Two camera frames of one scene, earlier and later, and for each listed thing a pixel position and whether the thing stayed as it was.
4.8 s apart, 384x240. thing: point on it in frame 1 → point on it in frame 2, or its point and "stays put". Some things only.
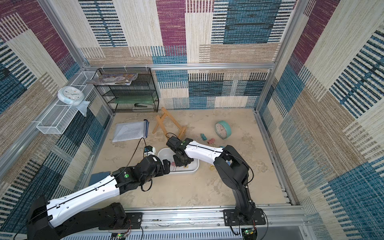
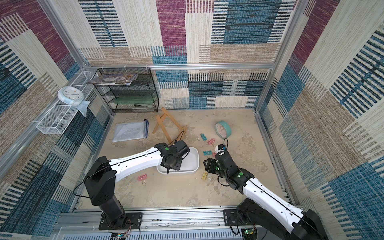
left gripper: x=161 y=171 → x=178 y=166
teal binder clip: x=203 y=136 stays put
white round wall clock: x=68 y=94 stays put
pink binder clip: x=211 y=141 stays put
